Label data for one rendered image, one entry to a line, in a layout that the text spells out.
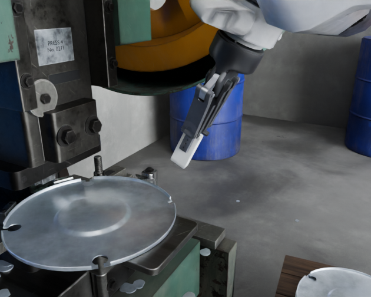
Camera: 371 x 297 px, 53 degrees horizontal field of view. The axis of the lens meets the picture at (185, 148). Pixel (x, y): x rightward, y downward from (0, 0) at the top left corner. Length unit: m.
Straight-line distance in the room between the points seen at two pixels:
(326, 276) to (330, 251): 0.78
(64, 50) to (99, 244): 0.30
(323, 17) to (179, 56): 0.52
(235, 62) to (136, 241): 0.31
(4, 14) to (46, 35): 0.11
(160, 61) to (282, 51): 3.02
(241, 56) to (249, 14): 0.06
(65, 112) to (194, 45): 0.36
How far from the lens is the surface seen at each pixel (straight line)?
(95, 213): 0.66
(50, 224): 0.67
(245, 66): 0.53
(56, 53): 0.61
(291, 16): 0.39
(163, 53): 0.88
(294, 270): 1.26
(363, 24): 0.49
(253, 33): 0.51
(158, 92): 0.86
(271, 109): 3.98
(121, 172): 0.89
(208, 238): 0.84
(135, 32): 0.69
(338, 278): 1.23
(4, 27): 0.50
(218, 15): 0.49
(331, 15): 0.38
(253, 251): 1.90
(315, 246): 2.01
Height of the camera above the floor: 1.13
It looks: 21 degrees down
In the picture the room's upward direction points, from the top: straight up
